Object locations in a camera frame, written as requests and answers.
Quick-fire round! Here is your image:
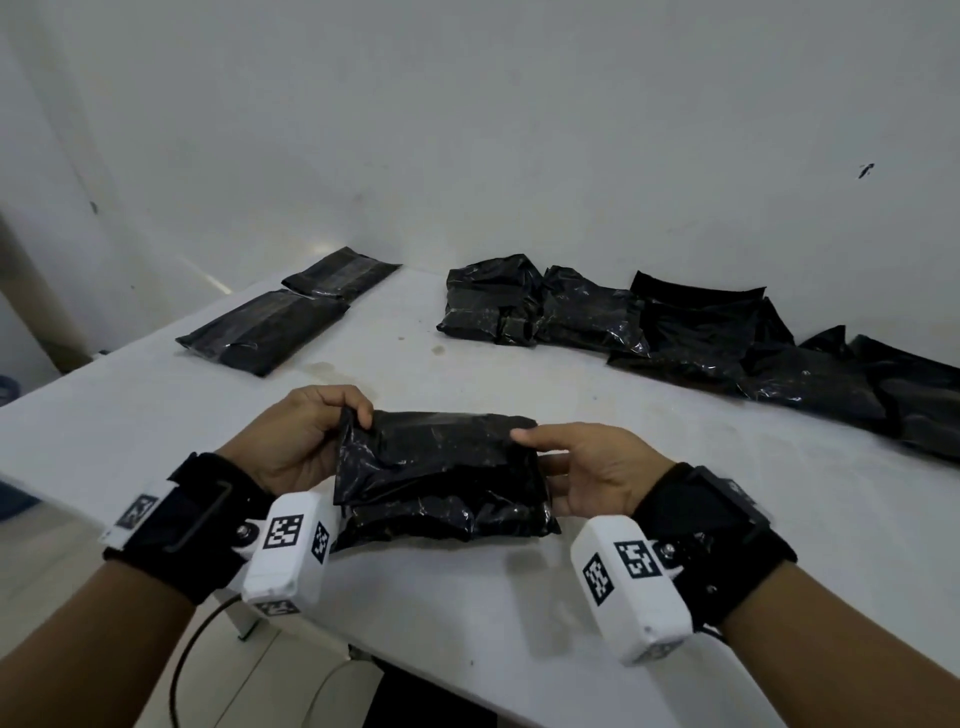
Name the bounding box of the person's right hand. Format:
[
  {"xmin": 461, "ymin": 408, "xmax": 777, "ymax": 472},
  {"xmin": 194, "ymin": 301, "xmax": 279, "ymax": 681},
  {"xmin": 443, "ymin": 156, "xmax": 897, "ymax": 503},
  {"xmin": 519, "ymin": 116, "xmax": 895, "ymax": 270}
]
[{"xmin": 509, "ymin": 422, "xmax": 676, "ymax": 520}]

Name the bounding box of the person's left hand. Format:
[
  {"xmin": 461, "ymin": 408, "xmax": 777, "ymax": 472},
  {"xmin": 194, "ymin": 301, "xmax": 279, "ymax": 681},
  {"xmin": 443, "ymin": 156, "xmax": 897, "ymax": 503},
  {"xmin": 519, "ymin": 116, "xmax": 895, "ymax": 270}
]
[{"xmin": 215, "ymin": 384, "xmax": 375, "ymax": 498}]

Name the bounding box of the crinkled black plastic bag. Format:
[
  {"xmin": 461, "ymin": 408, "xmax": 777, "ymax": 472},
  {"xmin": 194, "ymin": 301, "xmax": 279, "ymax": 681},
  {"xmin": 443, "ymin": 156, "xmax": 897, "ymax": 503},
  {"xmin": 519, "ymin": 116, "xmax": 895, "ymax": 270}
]
[{"xmin": 332, "ymin": 410, "xmax": 562, "ymax": 556}]

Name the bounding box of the row of black plastic packets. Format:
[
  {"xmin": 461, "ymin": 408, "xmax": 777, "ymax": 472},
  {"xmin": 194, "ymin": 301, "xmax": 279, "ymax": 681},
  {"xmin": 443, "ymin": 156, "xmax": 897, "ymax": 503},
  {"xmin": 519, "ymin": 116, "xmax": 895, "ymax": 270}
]
[{"xmin": 436, "ymin": 253, "xmax": 960, "ymax": 460}]

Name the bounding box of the clear tape strip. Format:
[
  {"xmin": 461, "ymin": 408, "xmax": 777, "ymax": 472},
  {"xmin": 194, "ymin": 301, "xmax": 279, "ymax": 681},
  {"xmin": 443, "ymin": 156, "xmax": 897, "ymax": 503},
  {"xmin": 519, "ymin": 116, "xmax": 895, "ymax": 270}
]
[{"xmin": 311, "ymin": 248, "xmax": 391, "ymax": 280}]

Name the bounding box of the person's left forearm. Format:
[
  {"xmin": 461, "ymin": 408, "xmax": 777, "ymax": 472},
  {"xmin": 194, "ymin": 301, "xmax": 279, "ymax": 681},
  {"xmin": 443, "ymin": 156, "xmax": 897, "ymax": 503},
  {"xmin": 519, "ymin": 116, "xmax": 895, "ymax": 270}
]
[{"xmin": 0, "ymin": 558, "xmax": 198, "ymax": 728}]

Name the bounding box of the person's right forearm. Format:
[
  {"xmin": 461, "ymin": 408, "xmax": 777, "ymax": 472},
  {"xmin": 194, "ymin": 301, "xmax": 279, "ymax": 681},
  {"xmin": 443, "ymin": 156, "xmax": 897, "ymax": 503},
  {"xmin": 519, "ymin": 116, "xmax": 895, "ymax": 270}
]
[{"xmin": 719, "ymin": 562, "xmax": 960, "ymax": 728}]

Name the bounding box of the blue plastic basket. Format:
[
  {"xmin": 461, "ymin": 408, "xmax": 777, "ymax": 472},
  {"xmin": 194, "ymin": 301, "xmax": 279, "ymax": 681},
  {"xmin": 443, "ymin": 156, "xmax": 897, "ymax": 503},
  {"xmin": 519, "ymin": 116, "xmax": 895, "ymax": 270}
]
[{"xmin": 0, "ymin": 371, "xmax": 35, "ymax": 523}]

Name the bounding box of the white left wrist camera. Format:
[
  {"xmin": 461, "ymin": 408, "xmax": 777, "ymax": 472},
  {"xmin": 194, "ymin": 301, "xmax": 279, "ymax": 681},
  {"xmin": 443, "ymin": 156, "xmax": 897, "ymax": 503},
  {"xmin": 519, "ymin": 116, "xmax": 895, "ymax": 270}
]
[{"xmin": 239, "ymin": 491, "xmax": 340, "ymax": 620}]

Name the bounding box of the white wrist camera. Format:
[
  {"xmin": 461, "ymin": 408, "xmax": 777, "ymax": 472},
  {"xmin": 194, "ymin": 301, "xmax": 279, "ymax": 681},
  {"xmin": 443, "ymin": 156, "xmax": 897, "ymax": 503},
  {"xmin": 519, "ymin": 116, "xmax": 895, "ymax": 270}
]
[
  {"xmin": 239, "ymin": 491, "xmax": 340, "ymax": 620},
  {"xmin": 569, "ymin": 517, "xmax": 691, "ymax": 667}
]

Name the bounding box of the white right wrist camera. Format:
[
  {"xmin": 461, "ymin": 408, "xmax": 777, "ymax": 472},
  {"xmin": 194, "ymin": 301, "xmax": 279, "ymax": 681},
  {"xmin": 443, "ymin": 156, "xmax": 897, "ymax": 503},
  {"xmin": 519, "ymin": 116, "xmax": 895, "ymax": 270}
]
[{"xmin": 569, "ymin": 517, "xmax": 691, "ymax": 667}]

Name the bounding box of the black left camera cable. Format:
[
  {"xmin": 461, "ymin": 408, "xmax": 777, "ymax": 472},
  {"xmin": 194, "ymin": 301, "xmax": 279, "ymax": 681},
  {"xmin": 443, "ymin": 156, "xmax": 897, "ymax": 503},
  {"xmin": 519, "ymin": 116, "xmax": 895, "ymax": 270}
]
[{"xmin": 168, "ymin": 596, "xmax": 245, "ymax": 728}]

